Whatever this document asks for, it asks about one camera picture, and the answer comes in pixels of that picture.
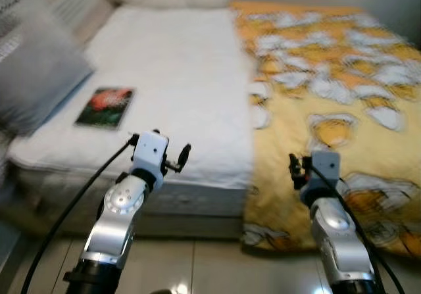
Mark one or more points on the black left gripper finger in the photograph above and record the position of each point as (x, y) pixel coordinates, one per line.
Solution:
(185, 154)

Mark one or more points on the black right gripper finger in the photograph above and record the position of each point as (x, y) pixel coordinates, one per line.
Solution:
(295, 162)

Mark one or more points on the dark cover book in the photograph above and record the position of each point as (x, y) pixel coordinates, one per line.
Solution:
(105, 106)

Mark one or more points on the grey Little Bear pillow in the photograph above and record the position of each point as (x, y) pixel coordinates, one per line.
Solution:
(39, 77)

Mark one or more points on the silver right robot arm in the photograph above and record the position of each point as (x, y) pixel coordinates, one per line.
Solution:
(339, 235)

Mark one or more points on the yellow cartoon egg blanket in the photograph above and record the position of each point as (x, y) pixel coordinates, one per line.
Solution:
(342, 149)

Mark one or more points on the grey mattress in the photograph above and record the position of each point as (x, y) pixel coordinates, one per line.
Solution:
(210, 202)

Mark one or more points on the beige bed base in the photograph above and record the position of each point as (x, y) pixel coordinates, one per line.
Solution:
(197, 227)

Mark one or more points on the white quilted mattress pad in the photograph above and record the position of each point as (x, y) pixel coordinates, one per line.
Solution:
(177, 64)

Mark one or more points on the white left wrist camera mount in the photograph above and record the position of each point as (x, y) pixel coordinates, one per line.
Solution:
(150, 150)

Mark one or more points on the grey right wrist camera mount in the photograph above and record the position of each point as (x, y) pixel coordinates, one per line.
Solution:
(325, 166)

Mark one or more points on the beige padded bed frame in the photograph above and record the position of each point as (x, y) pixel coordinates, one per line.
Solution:
(99, 29)

